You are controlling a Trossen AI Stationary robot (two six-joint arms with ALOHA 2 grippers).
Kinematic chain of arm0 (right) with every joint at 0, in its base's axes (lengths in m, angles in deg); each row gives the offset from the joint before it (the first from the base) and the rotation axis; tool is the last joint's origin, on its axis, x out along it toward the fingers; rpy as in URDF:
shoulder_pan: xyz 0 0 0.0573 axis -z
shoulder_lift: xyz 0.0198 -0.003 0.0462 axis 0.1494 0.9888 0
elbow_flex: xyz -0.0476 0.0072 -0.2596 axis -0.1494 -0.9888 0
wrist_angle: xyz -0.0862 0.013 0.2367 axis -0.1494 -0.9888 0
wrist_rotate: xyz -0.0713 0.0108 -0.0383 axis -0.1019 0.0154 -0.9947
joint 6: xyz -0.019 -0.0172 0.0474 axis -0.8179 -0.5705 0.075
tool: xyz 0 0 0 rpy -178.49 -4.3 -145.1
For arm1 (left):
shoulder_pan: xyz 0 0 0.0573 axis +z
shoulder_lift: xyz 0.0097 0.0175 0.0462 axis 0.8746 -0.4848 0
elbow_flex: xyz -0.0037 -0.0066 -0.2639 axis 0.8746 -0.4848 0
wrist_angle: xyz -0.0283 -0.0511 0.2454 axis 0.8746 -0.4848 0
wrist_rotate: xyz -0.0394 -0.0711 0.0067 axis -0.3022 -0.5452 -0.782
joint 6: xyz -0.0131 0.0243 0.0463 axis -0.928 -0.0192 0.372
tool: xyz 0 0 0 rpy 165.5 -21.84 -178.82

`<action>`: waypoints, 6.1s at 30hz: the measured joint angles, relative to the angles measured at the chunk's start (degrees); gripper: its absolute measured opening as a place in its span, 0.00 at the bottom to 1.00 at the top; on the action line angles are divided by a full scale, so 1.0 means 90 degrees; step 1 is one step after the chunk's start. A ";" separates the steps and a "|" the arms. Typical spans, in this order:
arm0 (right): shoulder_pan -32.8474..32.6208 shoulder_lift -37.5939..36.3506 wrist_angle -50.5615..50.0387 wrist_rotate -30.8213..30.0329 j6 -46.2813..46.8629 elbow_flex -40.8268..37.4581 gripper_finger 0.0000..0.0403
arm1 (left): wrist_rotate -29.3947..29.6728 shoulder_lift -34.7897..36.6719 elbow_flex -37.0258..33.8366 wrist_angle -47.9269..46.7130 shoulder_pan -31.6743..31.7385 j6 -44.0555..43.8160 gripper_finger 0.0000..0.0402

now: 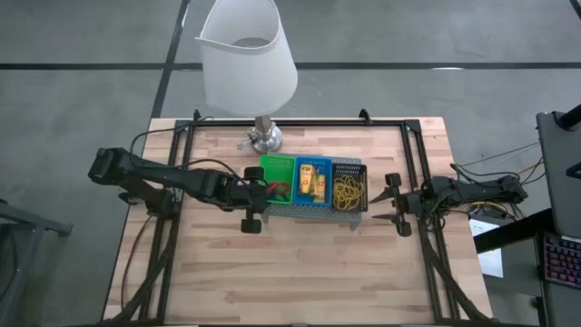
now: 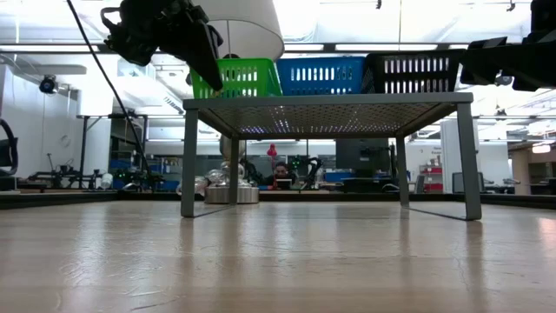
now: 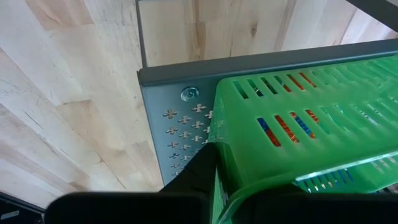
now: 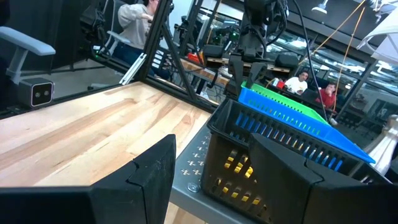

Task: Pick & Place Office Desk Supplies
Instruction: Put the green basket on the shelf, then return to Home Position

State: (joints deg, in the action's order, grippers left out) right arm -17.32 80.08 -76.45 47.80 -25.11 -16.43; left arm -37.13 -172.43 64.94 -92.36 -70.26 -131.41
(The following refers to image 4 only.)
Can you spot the black aluminium table frame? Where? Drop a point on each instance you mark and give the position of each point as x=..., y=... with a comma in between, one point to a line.
x=174, y=62

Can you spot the silver metal bracket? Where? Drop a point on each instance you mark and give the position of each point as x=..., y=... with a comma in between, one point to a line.
x=133, y=69

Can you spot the grey chair armrest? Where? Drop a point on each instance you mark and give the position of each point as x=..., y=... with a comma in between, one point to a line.
x=28, y=43

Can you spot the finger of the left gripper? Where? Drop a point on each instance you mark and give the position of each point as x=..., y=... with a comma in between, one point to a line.
x=255, y=74
x=237, y=74

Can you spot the person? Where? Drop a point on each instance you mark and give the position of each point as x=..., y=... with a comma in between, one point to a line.
x=295, y=84
x=326, y=96
x=136, y=25

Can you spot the blue plastic basket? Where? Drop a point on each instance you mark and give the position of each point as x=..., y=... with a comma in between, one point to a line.
x=280, y=109

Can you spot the grey perforated metal shelf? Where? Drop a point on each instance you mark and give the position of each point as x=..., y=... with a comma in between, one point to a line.
x=192, y=193

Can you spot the grey office chair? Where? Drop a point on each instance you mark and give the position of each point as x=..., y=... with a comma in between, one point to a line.
x=118, y=39

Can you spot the green plastic basket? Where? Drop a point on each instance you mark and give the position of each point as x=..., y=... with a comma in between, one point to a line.
x=280, y=98

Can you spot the table-level camera box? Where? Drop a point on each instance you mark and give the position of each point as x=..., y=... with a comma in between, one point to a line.
x=35, y=91

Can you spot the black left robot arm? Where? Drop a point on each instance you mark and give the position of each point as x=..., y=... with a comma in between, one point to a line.
x=261, y=25

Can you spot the wooden top workbench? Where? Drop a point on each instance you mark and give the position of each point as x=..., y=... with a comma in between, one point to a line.
x=202, y=73

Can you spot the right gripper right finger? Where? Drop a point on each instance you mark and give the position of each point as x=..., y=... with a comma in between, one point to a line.
x=280, y=193

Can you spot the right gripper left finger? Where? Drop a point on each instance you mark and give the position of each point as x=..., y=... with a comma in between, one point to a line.
x=146, y=193

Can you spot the black office desk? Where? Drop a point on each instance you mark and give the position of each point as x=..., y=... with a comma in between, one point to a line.
x=311, y=95

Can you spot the black plastic basket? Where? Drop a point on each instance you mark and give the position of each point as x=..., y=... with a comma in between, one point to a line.
x=224, y=137

